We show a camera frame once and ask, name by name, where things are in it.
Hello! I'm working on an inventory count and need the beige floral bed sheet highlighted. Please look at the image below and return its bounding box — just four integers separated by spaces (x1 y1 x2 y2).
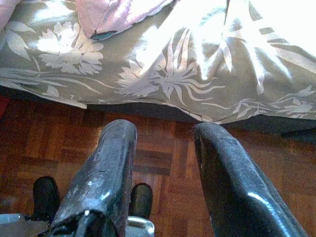
0 0 316 124

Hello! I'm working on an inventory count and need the black right robot foot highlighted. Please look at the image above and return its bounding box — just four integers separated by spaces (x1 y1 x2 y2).
130 182 153 219

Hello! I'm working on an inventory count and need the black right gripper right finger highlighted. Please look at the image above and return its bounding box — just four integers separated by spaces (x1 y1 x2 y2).
192 122 309 237

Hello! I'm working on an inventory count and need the black robot foot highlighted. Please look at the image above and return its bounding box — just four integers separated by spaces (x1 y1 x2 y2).
33 176 61 222
130 182 153 219

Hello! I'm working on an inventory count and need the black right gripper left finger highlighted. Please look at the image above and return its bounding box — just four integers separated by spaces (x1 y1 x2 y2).
50 119 138 237

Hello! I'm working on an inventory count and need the black left robot foot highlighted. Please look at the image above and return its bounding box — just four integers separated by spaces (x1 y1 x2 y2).
33 176 61 222

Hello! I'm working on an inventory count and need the pink cartoon print quilt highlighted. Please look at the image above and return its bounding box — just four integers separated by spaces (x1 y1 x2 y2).
0 0 173 40

